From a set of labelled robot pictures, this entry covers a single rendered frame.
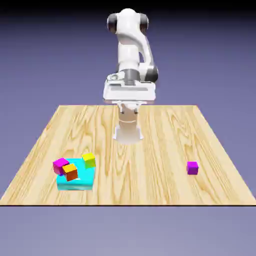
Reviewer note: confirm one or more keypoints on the small yellow cube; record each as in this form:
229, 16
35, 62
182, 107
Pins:
89, 160

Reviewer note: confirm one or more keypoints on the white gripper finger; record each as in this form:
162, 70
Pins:
136, 109
121, 109

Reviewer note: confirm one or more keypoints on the small magenta cube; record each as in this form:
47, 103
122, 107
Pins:
59, 164

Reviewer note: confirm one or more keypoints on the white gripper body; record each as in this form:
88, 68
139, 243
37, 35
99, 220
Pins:
130, 93

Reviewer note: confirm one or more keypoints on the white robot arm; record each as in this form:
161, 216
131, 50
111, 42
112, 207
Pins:
129, 36

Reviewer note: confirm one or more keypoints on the small purple cube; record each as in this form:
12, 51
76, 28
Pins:
192, 168

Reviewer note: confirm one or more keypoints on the small orange cube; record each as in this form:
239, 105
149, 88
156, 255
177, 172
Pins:
70, 173

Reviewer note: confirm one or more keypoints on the large cyan box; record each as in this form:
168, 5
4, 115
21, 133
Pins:
85, 177

